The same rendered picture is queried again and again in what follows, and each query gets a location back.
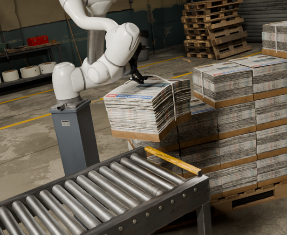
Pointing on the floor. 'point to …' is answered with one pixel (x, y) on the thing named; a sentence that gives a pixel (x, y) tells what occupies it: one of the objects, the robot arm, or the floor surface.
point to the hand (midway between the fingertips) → (148, 61)
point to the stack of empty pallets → (204, 21)
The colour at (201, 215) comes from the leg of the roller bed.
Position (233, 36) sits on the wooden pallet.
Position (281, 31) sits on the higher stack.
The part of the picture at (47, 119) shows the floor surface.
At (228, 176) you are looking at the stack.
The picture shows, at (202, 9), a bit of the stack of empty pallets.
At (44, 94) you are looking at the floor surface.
